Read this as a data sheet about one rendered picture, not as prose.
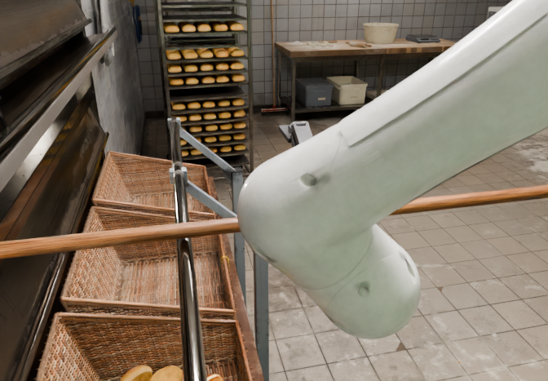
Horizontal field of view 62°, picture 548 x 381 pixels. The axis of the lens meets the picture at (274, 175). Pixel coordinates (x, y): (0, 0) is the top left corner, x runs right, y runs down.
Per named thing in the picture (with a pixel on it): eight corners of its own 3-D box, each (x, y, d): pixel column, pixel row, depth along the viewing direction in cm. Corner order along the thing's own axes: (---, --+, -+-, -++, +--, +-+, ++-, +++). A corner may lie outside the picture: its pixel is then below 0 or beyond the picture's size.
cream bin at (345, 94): (338, 105, 546) (340, 85, 536) (324, 95, 590) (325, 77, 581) (366, 103, 554) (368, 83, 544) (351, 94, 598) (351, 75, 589)
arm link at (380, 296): (376, 379, 47) (460, 312, 46) (303, 317, 42) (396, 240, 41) (331, 294, 60) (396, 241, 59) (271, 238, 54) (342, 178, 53)
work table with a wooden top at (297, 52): (289, 130, 529) (290, 51, 493) (274, 112, 601) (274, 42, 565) (459, 119, 573) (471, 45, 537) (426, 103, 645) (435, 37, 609)
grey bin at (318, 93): (304, 107, 538) (305, 86, 528) (293, 97, 582) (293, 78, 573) (333, 105, 545) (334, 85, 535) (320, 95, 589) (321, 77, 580)
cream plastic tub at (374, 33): (369, 45, 538) (371, 26, 530) (356, 40, 576) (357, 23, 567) (403, 44, 547) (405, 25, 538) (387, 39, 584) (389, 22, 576)
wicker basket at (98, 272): (72, 378, 131) (54, 300, 120) (100, 266, 182) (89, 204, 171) (240, 352, 140) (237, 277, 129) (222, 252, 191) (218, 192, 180)
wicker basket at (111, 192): (99, 260, 186) (88, 199, 175) (113, 199, 236) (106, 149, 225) (218, 246, 195) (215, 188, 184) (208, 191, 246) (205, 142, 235)
